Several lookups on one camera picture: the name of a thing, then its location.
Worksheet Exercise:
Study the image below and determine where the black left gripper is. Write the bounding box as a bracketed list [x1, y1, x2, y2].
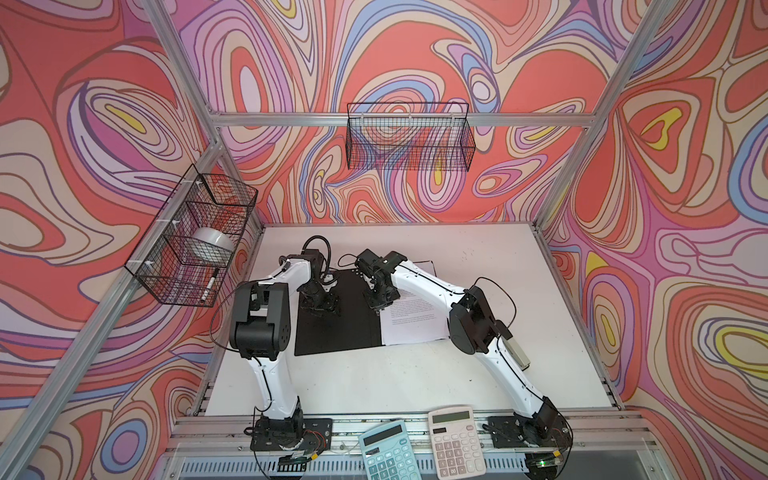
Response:
[298, 283, 341, 315]

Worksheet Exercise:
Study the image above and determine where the blue folder with black inside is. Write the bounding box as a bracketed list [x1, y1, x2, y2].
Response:
[294, 270, 385, 356]

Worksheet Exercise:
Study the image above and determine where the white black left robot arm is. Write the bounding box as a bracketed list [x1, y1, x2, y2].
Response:
[229, 252, 334, 455]

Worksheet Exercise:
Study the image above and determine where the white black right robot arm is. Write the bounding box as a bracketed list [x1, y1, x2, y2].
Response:
[355, 258, 559, 444]

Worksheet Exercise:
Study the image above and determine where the black marker pen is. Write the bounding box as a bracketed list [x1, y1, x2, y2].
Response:
[200, 268, 219, 304]

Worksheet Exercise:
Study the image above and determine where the white tape roll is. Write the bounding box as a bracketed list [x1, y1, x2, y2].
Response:
[192, 227, 235, 251]

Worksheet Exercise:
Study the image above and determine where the beige black stapler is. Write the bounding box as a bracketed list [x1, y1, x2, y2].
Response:
[501, 324, 531, 371]

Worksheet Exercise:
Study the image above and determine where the teal calculator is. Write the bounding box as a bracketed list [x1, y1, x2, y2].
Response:
[358, 420, 422, 480]

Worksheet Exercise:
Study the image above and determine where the pink white calculator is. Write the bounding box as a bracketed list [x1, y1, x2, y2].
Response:
[427, 405, 487, 480]

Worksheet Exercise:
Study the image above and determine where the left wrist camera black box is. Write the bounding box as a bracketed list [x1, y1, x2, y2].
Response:
[301, 235, 334, 285]

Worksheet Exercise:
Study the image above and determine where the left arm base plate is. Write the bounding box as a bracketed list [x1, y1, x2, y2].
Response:
[243, 417, 333, 454]

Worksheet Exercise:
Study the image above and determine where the black wire basket left wall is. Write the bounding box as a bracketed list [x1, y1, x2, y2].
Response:
[125, 166, 258, 307]

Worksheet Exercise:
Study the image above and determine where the black wire basket wall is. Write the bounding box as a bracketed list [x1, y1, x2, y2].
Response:
[125, 166, 258, 307]
[345, 100, 476, 172]

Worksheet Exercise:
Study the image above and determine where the black wire basket back wall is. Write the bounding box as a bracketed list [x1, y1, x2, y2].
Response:
[345, 100, 476, 172]

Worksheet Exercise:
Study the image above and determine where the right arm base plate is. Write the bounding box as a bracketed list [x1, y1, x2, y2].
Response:
[481, 414, 573, 451]

